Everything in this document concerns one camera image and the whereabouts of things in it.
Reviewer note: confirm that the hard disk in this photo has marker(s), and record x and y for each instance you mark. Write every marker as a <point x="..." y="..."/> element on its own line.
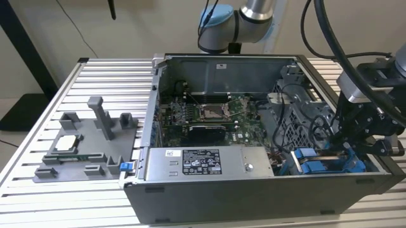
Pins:
<point x="312" y="165"/>

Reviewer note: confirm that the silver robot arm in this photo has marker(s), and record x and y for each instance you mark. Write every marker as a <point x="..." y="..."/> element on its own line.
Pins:
<point x="254" y="14"/>

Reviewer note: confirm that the metal disk bay cage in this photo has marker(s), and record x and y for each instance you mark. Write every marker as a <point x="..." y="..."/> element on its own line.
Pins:
<point x="295" y="111"/>

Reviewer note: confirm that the green Dell motherboard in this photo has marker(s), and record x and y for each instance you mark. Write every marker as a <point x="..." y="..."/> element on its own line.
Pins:
<point x="247" y="133"/>

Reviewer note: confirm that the CPU socket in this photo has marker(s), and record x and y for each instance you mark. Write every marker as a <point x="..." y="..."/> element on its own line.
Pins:
<point x="211" y="111"/>

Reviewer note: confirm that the black graphics card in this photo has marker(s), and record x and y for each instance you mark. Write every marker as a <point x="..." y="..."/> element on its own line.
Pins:
<point x="204" y="133"/>

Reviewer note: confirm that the black RAM slots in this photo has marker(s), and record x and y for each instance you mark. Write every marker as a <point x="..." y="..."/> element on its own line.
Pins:
<point x="206" y="97"/>

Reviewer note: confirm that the open black PC case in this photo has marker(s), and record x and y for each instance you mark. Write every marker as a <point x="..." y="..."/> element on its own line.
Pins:
<point x="238" y="202"/>

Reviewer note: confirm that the silver power supply unit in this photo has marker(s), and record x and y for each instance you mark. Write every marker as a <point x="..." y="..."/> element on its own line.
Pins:
<point x="203" y="162"/>

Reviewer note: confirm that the blue case latch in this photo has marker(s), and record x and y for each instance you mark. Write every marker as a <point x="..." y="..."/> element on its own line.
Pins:
<point x="125" y="166"/>

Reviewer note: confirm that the grey parts rack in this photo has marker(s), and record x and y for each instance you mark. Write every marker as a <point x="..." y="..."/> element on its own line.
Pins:
<point x="92" y="147"/>

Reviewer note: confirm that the green RAM stick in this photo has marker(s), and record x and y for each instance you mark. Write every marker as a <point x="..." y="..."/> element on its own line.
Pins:
<point x="85" y="156"/>

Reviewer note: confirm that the black antenna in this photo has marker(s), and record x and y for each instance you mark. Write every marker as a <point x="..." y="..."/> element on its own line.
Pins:
<point x="111" y="9"/>

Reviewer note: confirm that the silver CPU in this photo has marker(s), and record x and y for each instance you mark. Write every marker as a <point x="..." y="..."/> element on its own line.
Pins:
<point x="65" y="143"/>

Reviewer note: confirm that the black stand with base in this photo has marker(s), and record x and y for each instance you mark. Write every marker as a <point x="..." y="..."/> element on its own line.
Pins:
<point x="21" y="47"/>

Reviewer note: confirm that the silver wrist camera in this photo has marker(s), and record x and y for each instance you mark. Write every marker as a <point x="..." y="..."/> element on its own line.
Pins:
<point x="348" y="86"/>

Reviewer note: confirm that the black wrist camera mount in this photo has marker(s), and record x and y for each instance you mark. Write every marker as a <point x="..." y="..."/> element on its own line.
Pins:
<point x="375" y="73"/>

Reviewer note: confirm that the white upright post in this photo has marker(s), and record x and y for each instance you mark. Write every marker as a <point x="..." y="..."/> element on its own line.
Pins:
<point x="272" y="40"/>

